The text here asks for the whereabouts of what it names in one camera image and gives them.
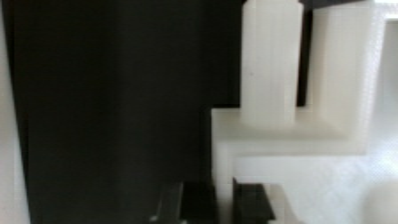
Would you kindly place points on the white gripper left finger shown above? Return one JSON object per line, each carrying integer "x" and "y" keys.
{"x": 167, "y": 215}

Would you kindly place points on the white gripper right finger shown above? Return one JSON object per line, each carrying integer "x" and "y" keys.
{"x": 253, "y": 211}

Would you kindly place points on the white U-shaped fence wall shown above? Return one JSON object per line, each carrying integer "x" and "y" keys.
{"x": 13, "y": 191}

